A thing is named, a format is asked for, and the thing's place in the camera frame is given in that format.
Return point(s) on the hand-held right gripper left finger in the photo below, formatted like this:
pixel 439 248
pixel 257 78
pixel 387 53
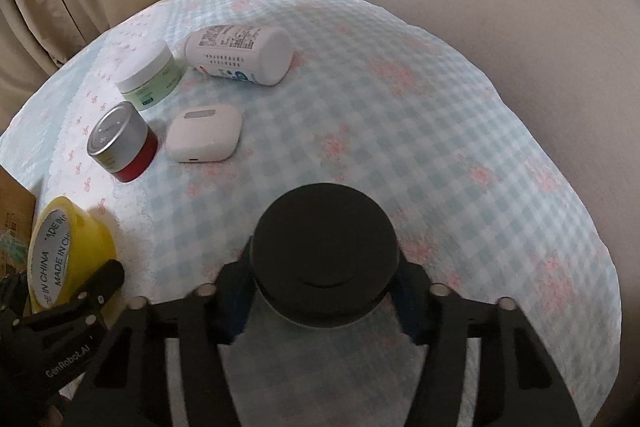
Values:
pixel 234 307

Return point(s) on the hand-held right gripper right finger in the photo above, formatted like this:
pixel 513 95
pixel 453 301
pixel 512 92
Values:
pixel 408 307

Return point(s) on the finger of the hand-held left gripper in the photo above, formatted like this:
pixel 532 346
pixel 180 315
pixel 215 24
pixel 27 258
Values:
pixel 11 294
pixel 95 289

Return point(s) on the yellow tape roll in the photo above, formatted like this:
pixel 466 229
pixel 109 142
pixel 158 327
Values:
pixel 75 237

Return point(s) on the black lidded jar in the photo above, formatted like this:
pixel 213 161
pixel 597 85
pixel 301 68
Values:
pixel 325 247

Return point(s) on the cardboard box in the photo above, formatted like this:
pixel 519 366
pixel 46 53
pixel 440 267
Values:
pixel 15 212

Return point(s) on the silver and red tin can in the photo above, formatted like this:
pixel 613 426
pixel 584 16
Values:
pixel 122 142

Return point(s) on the checked floral tablecloth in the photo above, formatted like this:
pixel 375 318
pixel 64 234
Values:
pixel 400 132

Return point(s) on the white earbuds case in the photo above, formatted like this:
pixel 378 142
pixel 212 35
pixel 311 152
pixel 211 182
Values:
pixel 204 133

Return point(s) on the green jar with white lid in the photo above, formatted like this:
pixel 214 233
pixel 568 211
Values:
pixel 147 74

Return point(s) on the white plastic bottle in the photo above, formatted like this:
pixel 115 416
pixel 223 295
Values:
pixel 240 53

